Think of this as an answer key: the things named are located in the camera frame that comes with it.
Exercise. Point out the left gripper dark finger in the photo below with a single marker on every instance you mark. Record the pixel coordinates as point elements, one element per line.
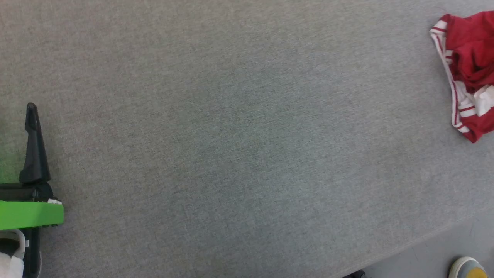
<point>35,154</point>

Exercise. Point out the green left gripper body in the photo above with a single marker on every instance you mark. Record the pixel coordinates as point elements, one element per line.
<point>31,214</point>

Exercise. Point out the red jersey with white sleeves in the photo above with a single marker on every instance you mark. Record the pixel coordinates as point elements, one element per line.
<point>471,46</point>

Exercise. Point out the small black object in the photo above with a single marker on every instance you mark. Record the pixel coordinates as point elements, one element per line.
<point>354,274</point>

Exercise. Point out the grey and yellow shoe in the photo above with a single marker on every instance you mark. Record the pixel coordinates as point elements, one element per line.
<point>467,269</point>

